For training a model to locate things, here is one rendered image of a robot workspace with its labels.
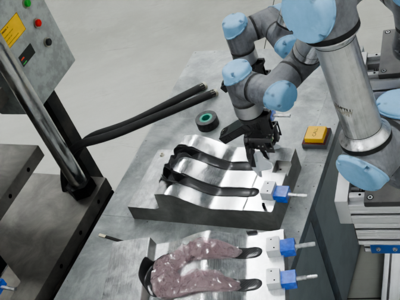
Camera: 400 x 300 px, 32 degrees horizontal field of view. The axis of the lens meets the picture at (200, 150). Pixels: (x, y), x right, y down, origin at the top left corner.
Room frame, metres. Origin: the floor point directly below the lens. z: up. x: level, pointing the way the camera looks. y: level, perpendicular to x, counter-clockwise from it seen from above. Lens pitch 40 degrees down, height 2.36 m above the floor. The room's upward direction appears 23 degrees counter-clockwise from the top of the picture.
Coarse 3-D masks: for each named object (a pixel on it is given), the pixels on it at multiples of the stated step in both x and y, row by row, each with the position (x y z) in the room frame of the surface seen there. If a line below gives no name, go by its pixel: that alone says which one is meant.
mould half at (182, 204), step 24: (192, 144) 1.76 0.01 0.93; (216, 144) 1.75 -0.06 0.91; (192, 168) 1.66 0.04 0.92; (216, 168) 1.65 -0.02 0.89; (144, 192) 1.72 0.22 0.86; (168, 192) 1.59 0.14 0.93; (192, 192) 1.58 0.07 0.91; (144, 216) 1.66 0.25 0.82; (168, 216) 1.61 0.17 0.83; (192, 216) 1.56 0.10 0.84; (216, 216) 1.51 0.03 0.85; (240, 216) 1.46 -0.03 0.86; (264, 216) 1.41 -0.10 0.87
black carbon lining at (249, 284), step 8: (240, 248) 1.34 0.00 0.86; (248, 248) 1.33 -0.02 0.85; (256, 248) 1.32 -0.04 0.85; (240, 256) 1.32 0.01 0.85; (248, 256) 1.31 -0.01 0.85; (256, 256) 1.30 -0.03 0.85; (144, 264) 1.39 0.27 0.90; (152, 264) 1.40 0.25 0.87; (144, 272) 1.38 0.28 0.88; (144, 280) 1.36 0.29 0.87; (240, 280) 1.24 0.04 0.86; (248, 280) 1.23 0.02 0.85; (256, 280) 1.22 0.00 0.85; (240, 288) 1.22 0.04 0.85; (248, 288) 1.21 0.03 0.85; (256, 288) 1.20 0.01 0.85
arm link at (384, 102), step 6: (390, 90) 1.25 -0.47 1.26; (396, 90) 1.24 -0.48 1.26; (384, 96) 1.24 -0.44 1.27; (390, 96) 1.23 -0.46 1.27; (396, 96) 1.22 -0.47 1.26; (378, 102) 1.22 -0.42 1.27; (384, 102) 1.21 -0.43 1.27; (390, 102) 1.21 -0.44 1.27; (396, 102) 1.20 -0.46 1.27; (378, 108) 1.20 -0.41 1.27; (384, 108) 1.19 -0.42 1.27; (390, 108) 1.18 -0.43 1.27; (396, 108) 1.18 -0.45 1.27; (384, 114) 1.18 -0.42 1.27; (390, 114) 1.17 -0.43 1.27; (396, 114) 1.16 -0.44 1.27; (390, 120) 1.16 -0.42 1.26; (396, 120) 1.16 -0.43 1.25; (396, 126) 1.14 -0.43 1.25
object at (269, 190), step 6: (264, 180) 1.50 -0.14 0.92; (264, 186) 1.47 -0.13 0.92; (270, 186) 1.46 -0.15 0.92; (276, 186) 1.47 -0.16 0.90; (282, 186) 1.46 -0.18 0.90; (288, 186) 1.45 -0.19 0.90; (264, 192) 1.45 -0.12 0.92; (270, 192) 1.44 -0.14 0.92; (276, 192) 1.44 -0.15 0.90; (282, 192) 1.44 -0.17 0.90; (288, 192) 1.43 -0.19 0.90; (264, 198) 1.45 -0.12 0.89; (270, 198) 1.44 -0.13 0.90; (276, 198) 1.43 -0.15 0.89; (282, 198) 1.42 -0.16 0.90; (288, 198) 1.42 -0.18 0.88
